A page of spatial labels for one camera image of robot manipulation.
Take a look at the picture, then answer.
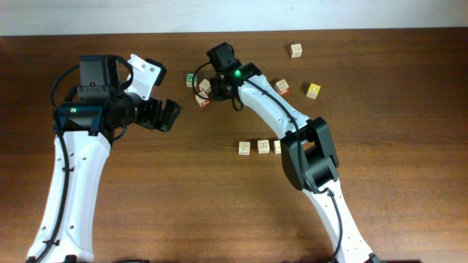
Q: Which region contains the red A wooden block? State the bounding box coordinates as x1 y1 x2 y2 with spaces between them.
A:
273 140 282 154

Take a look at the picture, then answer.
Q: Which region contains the red number shell block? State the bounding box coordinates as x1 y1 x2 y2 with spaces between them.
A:
195 91 210 108

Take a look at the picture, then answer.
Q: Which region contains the plain J wooden block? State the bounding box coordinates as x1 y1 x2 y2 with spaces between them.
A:
238 141 250 155

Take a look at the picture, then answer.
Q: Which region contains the red O wooden block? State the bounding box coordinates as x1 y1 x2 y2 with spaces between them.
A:
275 79 290 96

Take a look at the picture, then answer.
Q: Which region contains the red 6 wooden block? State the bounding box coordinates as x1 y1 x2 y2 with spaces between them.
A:
199 79 211 94

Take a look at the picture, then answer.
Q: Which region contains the butterfly I wooden block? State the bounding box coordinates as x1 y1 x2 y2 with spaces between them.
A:
257 140 270 154

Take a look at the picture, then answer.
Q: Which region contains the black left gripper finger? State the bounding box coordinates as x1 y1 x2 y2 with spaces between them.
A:
159 99 182 132
154 99 162 129

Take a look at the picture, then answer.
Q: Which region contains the far red wooden block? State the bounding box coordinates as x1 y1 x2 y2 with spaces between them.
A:
290 43 303 58

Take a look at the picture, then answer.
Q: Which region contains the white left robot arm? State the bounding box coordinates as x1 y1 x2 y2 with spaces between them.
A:
26 54 181 262

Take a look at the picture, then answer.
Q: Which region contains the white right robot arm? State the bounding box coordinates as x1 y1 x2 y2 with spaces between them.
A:
213 63 379 262

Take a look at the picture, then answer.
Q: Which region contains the green R wooden block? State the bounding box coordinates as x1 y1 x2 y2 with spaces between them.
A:
186 73 198 88

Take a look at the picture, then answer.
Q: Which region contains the yellow wooden block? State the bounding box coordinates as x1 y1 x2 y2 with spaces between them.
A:
306 83 321 99

